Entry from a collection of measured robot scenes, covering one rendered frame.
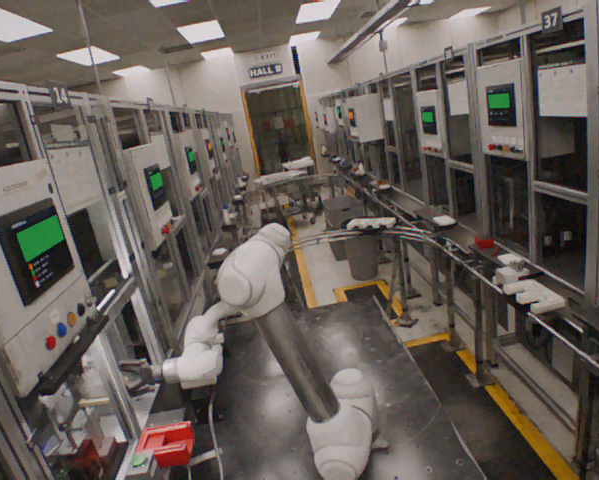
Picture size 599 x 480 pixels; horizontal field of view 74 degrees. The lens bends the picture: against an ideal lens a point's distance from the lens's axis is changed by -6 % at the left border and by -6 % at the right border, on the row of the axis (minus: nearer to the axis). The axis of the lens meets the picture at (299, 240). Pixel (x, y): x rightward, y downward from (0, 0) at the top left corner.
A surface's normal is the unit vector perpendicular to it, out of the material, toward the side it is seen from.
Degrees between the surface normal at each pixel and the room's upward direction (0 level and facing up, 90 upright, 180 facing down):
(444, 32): 90
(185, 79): 90
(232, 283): 85
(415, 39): 90
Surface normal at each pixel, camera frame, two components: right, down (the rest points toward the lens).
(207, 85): 0.08, 0.28
